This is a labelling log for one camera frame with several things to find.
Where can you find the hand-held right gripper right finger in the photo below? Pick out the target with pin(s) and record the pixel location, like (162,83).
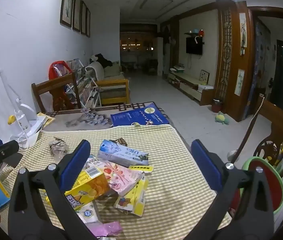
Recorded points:
(206,165)

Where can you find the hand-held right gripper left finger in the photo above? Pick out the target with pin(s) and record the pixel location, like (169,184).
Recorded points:
(77,162)

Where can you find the grey paper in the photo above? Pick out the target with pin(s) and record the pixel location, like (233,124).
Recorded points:
(57,146)

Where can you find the yellow snack box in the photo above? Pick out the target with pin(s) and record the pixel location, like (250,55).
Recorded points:
(91,187)

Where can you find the blue white carton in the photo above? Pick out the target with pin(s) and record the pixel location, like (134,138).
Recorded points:
(122,152)

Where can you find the pink snack box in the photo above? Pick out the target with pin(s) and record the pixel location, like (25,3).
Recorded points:
(121,180)

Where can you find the red bin with green rim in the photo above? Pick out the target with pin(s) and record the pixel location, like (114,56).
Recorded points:
(269,180)

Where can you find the yellow white medicine box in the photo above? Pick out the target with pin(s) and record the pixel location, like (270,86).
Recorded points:
(135,200)

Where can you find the white floor bowl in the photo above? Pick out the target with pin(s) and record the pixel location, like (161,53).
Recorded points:
(232,155)

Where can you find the white desk lamp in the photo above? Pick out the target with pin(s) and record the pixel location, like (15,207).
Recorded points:
(30,116)

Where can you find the small brown packet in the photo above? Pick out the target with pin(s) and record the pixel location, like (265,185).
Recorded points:
(121,141)

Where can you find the green plush toy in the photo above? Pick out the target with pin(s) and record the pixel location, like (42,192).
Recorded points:
(222,118)

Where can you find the yellow booklet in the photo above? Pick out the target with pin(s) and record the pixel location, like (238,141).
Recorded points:
(45,118)

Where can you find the small red floor bin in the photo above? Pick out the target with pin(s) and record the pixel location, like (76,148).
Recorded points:
(216,105)

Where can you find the pink wrapper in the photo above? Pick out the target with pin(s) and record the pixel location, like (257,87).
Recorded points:
(106,228)

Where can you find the white magazine rack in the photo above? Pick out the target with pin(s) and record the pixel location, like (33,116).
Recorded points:
(84,87)

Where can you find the blue folder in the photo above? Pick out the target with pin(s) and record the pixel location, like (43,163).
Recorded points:
(139,117)

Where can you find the wooden lattice partition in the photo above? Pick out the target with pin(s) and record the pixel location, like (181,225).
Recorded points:
(231,92)

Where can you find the carved wooden chair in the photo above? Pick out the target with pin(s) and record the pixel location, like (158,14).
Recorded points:
(269,120)

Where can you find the low television cabinet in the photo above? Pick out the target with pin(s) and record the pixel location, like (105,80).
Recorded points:
(189,85)

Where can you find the plain wooden chair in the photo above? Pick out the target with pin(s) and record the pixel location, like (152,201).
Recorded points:
(56,81)

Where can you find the square framed picture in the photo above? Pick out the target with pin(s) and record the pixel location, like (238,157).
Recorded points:
(204,77)

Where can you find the red bag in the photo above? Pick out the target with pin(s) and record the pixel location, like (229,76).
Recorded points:
(56,66)

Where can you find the panda plush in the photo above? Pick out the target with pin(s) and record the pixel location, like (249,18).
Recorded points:
(101,60)

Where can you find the wooden frame sofa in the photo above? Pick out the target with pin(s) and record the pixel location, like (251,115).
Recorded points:
(111,85)

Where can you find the paper wall scroll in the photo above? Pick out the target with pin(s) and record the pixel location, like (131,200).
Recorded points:
(240,82)
(242,33)

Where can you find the wall television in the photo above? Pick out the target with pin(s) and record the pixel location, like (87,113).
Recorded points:
(194,45)

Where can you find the wall shelf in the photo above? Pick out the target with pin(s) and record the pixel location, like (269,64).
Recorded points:
(194,33)

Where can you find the framed wall picture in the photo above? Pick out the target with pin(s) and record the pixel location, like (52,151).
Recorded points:
(77,11)
(83,17)
(88,22)
(67,5)

